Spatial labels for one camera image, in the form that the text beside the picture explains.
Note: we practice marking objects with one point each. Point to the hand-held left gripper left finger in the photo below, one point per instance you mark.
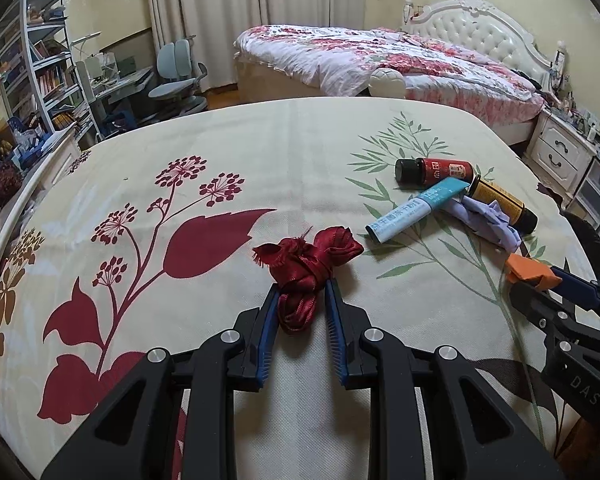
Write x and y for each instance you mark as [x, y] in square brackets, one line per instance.
[265, 340]

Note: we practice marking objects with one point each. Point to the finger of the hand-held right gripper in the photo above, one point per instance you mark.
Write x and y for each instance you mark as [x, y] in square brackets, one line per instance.
[575, 285]
[540, 307]

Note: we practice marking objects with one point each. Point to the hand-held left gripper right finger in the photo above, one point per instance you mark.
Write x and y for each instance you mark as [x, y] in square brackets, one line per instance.
[337, 340]

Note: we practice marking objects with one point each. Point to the black mesh trash bin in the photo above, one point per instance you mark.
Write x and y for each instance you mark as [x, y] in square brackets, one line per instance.
[587, 242]

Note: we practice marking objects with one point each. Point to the dark red ribbon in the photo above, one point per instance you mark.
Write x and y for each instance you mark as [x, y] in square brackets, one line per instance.
[310, 265]

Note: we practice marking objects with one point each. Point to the lilac cloth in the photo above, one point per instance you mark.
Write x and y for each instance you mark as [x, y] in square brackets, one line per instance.
[490, 222]

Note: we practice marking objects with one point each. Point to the amber bottle with black cap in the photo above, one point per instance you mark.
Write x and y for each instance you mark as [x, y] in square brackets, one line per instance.
[500, 200]

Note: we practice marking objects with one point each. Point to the teal white tube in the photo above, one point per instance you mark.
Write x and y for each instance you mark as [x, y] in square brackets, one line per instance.
[410, 212]

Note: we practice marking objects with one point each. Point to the red bottle with black cap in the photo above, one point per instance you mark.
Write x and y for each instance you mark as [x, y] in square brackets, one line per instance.
[445, 167]

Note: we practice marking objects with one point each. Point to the plastic drawer unit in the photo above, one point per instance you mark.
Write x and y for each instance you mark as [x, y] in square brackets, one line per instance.
[597, 190]

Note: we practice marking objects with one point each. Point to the white nightstand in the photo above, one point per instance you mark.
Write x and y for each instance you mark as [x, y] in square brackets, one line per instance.
[555, 150]

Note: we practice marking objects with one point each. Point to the toiletries clutter on nightstand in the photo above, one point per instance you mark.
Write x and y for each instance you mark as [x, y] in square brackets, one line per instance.
[577, 115]

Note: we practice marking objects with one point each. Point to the dark cloth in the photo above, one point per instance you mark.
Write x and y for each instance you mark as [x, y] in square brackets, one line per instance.
[530, 80]

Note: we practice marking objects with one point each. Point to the white round ribbed object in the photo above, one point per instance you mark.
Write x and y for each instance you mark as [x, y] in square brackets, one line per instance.
[387, 82]

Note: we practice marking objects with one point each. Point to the white cabinet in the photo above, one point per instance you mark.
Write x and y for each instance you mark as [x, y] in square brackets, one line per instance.
[65, 160]

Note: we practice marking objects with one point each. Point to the white bed with tufted headboard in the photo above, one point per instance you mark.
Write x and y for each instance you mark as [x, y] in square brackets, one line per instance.
[480, 25]

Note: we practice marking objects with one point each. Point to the pink floral quilt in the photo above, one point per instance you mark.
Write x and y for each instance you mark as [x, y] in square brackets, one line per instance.
[330, 55]

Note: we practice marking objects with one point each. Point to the grey study desk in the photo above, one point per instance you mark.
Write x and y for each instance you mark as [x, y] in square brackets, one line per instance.
[125, 82]

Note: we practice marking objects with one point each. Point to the grey desk chair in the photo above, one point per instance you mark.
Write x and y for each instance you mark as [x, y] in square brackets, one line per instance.
[172, 60]

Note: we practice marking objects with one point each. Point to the blue plastic basket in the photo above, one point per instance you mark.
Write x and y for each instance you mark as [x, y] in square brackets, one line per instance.
[32, 145]

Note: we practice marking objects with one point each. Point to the dark dried flower bunch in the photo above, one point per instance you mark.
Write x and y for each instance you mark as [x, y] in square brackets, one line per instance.
[0, 185]

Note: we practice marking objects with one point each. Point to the white bookshelf with books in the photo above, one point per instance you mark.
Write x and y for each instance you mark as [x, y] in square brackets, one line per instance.
[45, 75]

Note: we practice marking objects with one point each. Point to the white desk lamp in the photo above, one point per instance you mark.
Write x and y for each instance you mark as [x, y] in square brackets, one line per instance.
[86, 37]

